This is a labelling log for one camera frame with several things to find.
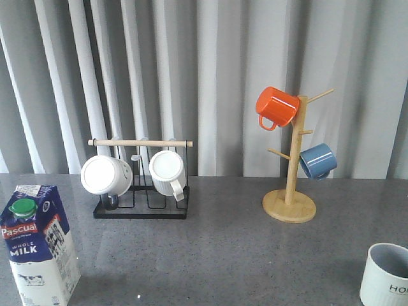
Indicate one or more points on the grey white curtain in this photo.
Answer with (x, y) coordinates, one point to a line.
(192, 70)

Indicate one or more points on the blue white Pascual milk carton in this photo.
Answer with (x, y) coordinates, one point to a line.
(40, 246)

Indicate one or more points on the orange mug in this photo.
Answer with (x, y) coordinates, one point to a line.
(276, 108)

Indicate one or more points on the pale green HOME mug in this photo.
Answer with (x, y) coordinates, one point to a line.
(384, 279)

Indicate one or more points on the white smiley mug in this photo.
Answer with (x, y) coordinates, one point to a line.
(107, 177)

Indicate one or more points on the white ribbed mug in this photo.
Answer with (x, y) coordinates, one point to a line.
(168, 175)

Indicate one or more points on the blue mug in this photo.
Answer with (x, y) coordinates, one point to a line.
(317, 162)

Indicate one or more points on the black wire mug rack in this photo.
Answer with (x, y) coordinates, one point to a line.
(142, 201)

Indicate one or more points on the wooden mug tree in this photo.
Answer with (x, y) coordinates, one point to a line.
(289, 205)

